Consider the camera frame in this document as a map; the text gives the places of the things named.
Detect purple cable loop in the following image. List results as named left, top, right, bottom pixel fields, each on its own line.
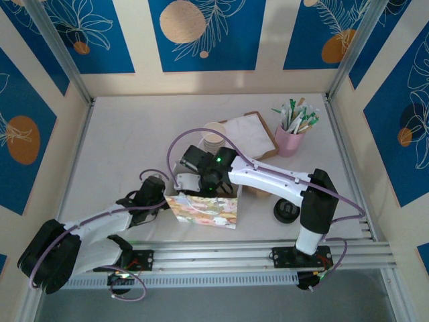
left=109, top=267, right=147, bottom=302

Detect black plastic cup lid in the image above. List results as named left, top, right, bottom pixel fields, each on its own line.
left=273, top=197, right=301, bottom=225

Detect grey slotted cable duct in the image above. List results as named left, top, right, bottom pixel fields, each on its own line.
left=63, top=272, right=299, bottom=289

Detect aluminium rail beam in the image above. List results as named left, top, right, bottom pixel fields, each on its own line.
left=80, top=239, right=393, bottom=274

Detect stack of brown pulp carriers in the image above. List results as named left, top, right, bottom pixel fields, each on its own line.
left=243, top=184, right=272, bottom=199

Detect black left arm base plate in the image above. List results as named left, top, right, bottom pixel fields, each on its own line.
left=125, top=250, right=155, bottom=272

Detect pink holder cup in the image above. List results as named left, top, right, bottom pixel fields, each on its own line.
left=274, top=123, right=306, bottom=158

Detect stack of white paper cups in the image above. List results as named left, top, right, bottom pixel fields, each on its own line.
left=202, top=122, right=227, bottom=155

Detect colourful printed paper bag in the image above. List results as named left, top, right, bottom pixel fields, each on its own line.
left=164, top=182, right=243, bottom=231

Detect green white sugar stick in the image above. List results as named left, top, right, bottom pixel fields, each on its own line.
left=271, top=107, right=288, bottom=128
left=300, top=112, right=321, bottom=132
left=288, top=97, right=298, bottom=130

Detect aluminium frame post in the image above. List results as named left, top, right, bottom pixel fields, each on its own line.
left=25, top=0, right=93, bottom=105
left=326, top=0, right=391, bottom=101

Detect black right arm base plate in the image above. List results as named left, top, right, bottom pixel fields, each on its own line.
left=273, top=246, right=332, bottom=269

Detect wooden stirrer stick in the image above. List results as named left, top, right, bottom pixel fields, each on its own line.
left=294, top=97, right=306, bottom=130

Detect small controller board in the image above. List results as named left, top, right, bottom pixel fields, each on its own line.
left=107, top=268, right=141, bottom=286
left=297, top=268, right=332, bottom=291

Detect white paper napkins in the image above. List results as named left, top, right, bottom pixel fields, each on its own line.
left=223, top=115, right=274, bottom=155

